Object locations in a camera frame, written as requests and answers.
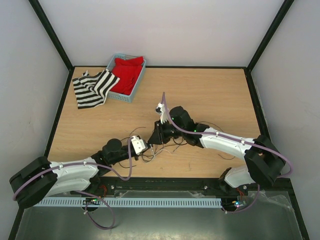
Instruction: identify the black white striped cloth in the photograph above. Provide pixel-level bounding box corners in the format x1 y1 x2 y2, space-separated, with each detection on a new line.
72 69 120 110

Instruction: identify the light blue cable duct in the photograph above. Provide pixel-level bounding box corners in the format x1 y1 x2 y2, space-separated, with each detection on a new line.
35 197 221 209

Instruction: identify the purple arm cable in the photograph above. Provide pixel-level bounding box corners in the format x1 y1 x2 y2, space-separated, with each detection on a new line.
161 91 294 179
12 142 134 201

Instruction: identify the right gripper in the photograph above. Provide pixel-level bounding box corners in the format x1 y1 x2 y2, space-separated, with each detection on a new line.
147 118 185 146

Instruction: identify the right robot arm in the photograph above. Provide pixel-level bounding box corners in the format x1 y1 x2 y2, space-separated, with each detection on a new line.
148 103 286 195

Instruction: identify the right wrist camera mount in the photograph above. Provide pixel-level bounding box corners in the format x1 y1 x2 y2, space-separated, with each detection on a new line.
155 103 169 124

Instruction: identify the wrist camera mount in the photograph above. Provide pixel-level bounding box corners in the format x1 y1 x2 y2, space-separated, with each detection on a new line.
155 103 169 124
130 135 148 155

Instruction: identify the red cloth in basket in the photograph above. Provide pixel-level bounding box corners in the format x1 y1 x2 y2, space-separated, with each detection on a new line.
110 56 144 96

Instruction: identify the white wire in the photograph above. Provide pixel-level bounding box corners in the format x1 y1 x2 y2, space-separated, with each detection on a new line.
154 144 181 155

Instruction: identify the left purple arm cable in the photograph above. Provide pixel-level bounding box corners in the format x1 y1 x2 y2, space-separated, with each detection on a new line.
12 142 134 201

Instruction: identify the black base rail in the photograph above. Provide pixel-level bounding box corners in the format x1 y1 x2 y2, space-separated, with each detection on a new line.
27 176 293 198

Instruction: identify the black wire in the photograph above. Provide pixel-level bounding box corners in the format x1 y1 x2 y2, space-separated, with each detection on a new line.
117 139 237 169

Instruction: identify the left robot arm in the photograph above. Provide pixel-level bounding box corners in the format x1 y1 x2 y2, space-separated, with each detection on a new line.
9 135 151 209

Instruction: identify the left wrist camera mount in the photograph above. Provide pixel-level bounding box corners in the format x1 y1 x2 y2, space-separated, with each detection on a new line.
130 135 148 155

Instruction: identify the light blue plastic basket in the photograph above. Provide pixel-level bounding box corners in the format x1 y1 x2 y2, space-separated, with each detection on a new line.
106 53 147 103

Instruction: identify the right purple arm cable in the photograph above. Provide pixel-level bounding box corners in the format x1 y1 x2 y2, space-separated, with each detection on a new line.
161 91 294 179

